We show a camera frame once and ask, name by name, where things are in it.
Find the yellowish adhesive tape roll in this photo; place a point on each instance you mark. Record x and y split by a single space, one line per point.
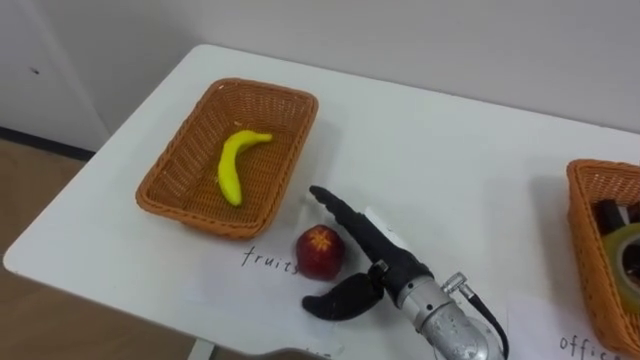
612 250

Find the white desk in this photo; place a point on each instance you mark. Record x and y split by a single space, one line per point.
440 150

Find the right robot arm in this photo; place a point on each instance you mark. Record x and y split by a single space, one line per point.
445 325

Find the red apple soft toy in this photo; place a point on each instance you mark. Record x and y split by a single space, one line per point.
320 255

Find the black office item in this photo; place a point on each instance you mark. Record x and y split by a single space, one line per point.
607 217

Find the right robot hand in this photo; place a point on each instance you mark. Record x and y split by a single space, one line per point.
395 265

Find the orange wicker basket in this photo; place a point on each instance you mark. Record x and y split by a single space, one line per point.
190 175
585 260

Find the yellow banana soft toy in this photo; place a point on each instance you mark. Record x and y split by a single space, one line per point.
230 170

